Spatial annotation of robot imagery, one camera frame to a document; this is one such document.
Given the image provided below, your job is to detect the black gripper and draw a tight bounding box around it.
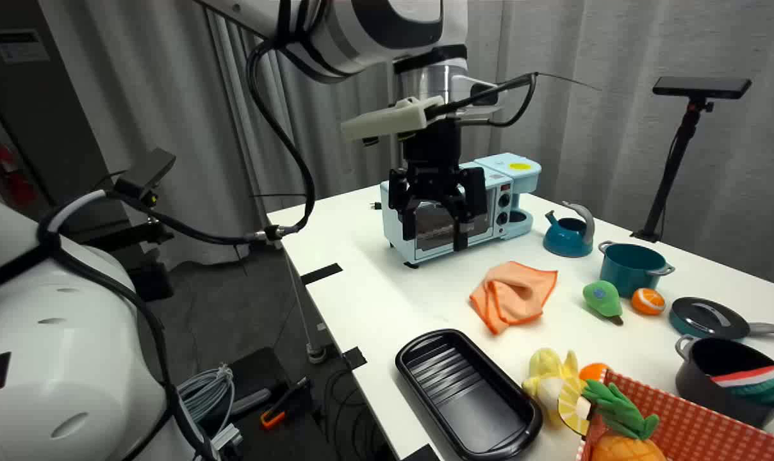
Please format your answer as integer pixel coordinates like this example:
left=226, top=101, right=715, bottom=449
left=386, top=117, right=488, bottom=252

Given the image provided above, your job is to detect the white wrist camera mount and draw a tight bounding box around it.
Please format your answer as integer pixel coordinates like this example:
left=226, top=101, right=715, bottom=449
left=342, top=97, right=444, bottom=142

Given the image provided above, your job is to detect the teal toy kettle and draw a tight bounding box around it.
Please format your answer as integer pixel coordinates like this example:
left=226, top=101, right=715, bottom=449
left=543, top=202, right=594, bottom=260

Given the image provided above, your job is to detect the red checkered basket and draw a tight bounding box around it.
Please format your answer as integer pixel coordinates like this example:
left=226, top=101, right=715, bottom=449
left=576, top=371, right=774, bottom=461

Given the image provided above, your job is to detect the black pot with handles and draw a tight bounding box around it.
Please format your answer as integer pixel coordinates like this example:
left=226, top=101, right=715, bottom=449
left=674, top=339, right=774, bottom=427

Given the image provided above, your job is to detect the grey cable bundle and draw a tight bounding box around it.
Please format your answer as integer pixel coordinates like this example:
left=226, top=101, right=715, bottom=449
left=174, top=363, right=243, bottom=459

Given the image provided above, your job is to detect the light blue toy oven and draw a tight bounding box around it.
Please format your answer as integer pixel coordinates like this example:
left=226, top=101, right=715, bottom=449
left=380, top=152, right=542, bottom=267

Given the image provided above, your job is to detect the black side camera mount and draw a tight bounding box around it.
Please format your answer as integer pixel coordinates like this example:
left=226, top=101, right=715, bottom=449
left=108, top=149, right=178, bottom=210

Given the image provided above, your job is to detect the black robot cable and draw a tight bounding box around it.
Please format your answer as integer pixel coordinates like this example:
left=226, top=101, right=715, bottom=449
left=246, top=34, right=320, bottom=242

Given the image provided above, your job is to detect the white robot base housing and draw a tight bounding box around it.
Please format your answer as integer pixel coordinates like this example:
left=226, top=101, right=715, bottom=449
left=0, top=187, right=192, bottom=461

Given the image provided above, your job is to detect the orange handled tool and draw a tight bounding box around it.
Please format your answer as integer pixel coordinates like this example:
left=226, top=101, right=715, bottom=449
left=260, top=377, right=310, bottom=431

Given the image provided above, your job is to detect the plush watermelon slice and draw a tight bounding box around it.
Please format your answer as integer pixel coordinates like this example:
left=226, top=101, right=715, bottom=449
left=713, top=367, right=774, bottom=407

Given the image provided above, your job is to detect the teal toy pot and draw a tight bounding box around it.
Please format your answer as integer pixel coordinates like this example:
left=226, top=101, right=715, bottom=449
left=599, top=242, right=674, bottom=297

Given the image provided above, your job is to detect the yellow plush banana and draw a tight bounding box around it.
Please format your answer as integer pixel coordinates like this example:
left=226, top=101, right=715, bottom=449
left=522, top=348, right=590, bottom=435

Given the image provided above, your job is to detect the orange toy fruit half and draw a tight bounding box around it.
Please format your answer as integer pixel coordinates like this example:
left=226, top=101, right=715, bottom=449
left=631, top=288, right=666, bottom=315

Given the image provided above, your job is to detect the orange folded cloth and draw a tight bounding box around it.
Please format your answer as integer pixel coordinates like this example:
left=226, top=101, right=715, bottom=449
left=470, top=261, right=559, bottom=335

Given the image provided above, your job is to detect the black camera tripod stand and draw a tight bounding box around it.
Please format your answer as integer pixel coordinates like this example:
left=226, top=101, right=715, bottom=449
left=636, top=77, right=752, bottom=242

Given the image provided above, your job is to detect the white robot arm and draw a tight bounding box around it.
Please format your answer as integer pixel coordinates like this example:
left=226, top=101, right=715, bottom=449
left=198, top=0, right=488, bottom=249

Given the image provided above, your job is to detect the dark teal frying pan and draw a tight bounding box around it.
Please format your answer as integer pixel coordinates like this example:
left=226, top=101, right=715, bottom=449
left=668, top=297, right=774, bottom=340

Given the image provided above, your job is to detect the green plush avocado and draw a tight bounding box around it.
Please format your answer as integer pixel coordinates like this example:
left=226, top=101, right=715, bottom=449
left=583, top=280, right=624, bottom=326

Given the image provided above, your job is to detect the black grill tray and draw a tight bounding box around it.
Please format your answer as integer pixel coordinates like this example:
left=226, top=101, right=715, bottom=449
left=394, top=329, right=543, bottom=461

